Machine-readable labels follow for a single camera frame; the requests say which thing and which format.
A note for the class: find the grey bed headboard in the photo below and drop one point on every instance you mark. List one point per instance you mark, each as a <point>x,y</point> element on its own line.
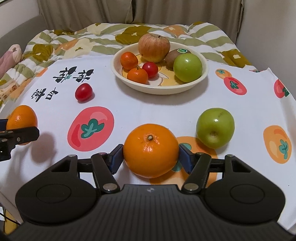
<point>23,33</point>

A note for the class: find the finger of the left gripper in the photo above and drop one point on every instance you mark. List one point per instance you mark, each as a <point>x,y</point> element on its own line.
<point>11,138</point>
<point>3,123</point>

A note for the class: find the green apple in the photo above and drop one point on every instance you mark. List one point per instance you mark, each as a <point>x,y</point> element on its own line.
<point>187,67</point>
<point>215,127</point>

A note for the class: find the small mandarin front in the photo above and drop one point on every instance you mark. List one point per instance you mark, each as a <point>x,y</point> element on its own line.
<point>128,60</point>

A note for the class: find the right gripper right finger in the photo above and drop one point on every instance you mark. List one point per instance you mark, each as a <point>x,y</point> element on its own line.
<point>197,166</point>

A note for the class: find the pink plush toy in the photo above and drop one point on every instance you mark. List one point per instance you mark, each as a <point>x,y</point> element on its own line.
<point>10,59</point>

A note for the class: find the white fruit print cloth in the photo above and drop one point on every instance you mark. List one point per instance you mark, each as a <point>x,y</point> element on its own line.
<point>264,134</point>

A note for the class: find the large orange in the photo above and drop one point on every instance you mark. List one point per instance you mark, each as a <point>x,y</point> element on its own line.
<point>151,150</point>

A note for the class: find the brown kiwi with sticker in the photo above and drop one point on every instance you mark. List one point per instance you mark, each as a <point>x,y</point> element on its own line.
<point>172,55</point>

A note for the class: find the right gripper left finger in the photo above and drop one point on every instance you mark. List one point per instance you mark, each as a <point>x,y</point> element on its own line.
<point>104,167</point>

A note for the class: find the red cherry tomato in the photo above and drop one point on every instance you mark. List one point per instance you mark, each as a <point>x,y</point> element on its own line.
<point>83,92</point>

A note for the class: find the cream duck plate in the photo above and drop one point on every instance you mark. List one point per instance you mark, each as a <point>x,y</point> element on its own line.
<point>165,82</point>

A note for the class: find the small mandarin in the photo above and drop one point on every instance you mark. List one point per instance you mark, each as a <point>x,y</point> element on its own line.
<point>128,60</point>
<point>138,75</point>

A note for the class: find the red yellow apple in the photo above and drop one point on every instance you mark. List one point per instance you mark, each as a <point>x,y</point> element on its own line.
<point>153,47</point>

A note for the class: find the floral striped quilt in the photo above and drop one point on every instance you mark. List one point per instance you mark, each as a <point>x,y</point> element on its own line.
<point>49,46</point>

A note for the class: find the small red tomato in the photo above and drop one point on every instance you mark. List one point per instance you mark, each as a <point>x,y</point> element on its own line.
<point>151,69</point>

